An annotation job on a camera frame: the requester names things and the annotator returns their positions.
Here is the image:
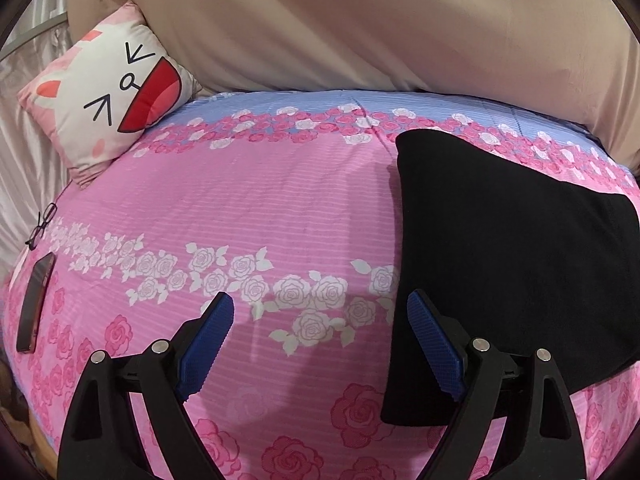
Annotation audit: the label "smartphone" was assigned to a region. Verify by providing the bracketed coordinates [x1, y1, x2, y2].
[16, 252, 56, 354]

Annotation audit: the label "black eyeglasses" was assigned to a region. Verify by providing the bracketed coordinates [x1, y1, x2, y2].
[25, 202, 59, 251]

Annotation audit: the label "beige blanket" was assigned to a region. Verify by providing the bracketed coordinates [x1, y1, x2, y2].
[65, 0, 640, 176]

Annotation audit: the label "cartoon face pillow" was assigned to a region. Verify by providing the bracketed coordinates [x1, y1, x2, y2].
[17, 1, 203, 191]

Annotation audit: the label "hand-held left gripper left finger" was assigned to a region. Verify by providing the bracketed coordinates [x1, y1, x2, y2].
[59, 291, 235, 480]

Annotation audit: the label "black pants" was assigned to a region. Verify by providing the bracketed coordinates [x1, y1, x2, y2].
[380, 129, 640, 428]

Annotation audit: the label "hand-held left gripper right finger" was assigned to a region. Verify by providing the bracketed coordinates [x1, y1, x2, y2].
[406, 290, 587, 480]

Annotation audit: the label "metal bed frame rail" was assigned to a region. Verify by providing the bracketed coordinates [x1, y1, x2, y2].
[0, 12, 68, 57]

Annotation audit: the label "silvery satin cloth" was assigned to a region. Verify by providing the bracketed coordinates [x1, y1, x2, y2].
[0, 0, 76, 281]

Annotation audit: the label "pink rose print bedsheet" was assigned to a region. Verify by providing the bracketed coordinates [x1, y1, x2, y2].
[0, 87, 640, 480]

